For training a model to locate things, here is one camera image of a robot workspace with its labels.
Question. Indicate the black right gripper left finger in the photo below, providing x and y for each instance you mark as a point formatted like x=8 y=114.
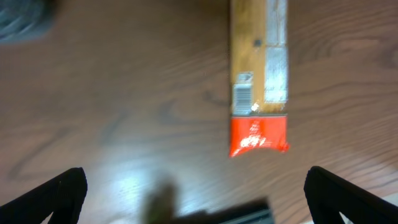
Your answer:
x=61 y=199

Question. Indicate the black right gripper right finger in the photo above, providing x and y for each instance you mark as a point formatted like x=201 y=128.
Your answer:
x=330 y=196

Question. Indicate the red orange cracker package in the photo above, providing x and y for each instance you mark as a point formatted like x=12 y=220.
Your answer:
x=259 y=75

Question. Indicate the grey plastic lattice basket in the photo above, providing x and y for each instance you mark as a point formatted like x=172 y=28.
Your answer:
x=24 y=20

